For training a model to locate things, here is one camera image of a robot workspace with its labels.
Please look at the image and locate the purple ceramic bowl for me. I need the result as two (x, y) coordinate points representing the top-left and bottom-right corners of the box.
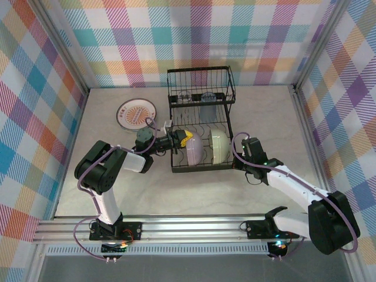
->
(184, 132), (204, 167)

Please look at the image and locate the pale green ceramic bowl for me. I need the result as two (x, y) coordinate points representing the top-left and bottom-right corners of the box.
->
(208, 128), (230, 165)

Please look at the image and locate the white plate orange sun print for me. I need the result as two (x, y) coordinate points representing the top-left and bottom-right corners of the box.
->
(116, 98), (157, 132)

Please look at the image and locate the black wire dish rack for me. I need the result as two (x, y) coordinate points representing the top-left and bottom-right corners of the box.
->
(166, 66), (237, 174)

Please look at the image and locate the blue translucent tumbler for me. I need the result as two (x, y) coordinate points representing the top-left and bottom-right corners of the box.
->
(199, 91), (217, 122)

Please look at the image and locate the clear drinking glass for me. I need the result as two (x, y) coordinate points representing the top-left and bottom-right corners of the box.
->
(177, 90), (193, 104)

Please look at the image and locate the black round controller box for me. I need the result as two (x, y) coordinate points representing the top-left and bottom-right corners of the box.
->
(267, 240), (290, 260)

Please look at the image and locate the green circuit board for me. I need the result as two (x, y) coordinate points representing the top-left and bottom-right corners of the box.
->
(101, 240), (129, 264)

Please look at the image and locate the black right gripper wire loop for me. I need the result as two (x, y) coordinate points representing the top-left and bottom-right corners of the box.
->
(245, 172), (263, 186)

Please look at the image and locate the aluminium table edge rail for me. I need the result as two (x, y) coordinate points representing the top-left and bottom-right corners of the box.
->
(289, 83), (338, 217)

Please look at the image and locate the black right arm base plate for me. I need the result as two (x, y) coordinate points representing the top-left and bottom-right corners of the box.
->
(246, 219), (300, 240)

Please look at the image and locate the aluminium mounting rail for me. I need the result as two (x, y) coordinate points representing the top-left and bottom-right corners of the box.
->
(31, 213), (358, 245)

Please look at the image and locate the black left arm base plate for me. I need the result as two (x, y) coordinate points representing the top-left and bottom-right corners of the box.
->
(89, 221), (144, 242)

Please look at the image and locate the slotted grey cable duct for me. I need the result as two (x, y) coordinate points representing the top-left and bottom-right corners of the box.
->
(43, 244), (271, 257)

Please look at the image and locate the aluminium frame post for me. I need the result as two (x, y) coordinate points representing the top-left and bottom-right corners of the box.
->
(293, 0), (350, 89)
(29, 0), (90, 95)

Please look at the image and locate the aluminium frame leg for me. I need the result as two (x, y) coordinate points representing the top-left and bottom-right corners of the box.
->
(25, 244), (49, 282)
(340, 240), (364, 282)

